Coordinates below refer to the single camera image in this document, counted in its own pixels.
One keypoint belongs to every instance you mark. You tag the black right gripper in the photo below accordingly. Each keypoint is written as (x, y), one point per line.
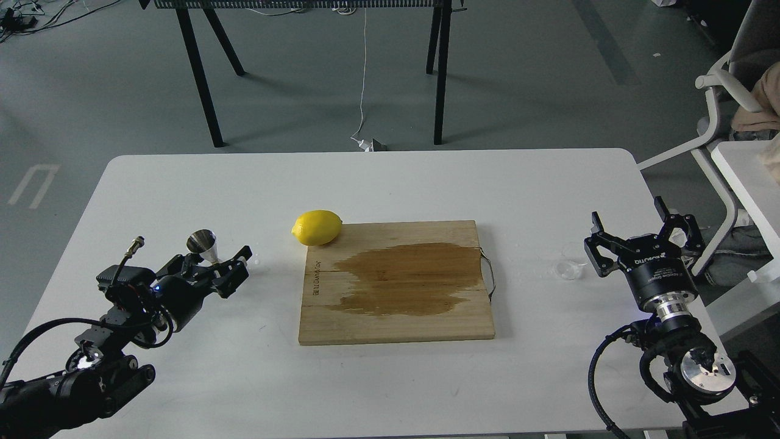
(653, 273)

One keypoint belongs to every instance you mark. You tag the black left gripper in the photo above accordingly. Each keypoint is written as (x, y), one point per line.
(182, 283)

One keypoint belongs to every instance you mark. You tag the steel double jigger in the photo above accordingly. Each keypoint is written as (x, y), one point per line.
(203, 243)

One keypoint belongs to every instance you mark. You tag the small clear glass cup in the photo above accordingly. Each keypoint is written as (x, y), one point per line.
(570, 261)

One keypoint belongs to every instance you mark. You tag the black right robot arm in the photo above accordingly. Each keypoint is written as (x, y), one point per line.
(719, 396)

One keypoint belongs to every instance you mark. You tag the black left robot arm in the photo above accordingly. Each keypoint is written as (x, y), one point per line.
(148, 307)

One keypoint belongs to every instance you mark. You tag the seated person in beige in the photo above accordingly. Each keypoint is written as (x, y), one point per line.
(744, 250)

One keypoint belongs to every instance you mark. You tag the yellow lemon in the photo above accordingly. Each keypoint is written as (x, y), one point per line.
(316, 227)

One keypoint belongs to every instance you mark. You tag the white side table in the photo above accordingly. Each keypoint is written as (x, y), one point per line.
(755, 298)

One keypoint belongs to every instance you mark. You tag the wooden cutting board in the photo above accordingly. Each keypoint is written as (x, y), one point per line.
(402, 282)

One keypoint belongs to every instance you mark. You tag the white power adapter on floor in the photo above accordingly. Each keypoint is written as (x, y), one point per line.
(372, 146)

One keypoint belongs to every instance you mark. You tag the white office chair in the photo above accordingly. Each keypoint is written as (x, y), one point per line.
(727, 87)

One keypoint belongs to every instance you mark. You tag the black metal table frame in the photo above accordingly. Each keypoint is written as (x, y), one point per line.
(313, 57)

